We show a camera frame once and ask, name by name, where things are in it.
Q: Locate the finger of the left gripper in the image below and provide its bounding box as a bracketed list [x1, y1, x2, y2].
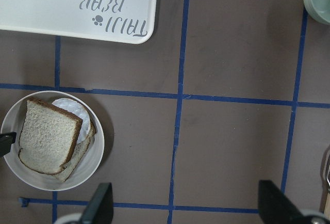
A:
[0, 132, 17, 157]

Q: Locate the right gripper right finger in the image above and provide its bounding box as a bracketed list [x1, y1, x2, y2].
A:
[258, 180, 309, 224]

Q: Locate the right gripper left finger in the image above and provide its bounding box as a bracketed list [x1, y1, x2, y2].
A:
[81, 183, 113, 223]

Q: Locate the white round plate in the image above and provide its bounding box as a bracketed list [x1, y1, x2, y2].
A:
[1, 90, 105, 191]

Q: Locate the bread slice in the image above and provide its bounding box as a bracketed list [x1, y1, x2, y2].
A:
[18, 97, 83, 175]
[53, 122, 96, 182]

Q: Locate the bread slice on plate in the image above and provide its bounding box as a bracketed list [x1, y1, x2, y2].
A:
[53, 122, 96, 182]

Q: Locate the wooden cutting board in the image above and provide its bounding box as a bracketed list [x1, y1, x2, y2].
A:
[319, 145, 330, 213]

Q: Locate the fried egg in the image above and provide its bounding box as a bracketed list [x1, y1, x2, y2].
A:
[52, 98, 92, 144]

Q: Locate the white bear tray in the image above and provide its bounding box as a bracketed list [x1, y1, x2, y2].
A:
[1, 0, 157, 44]

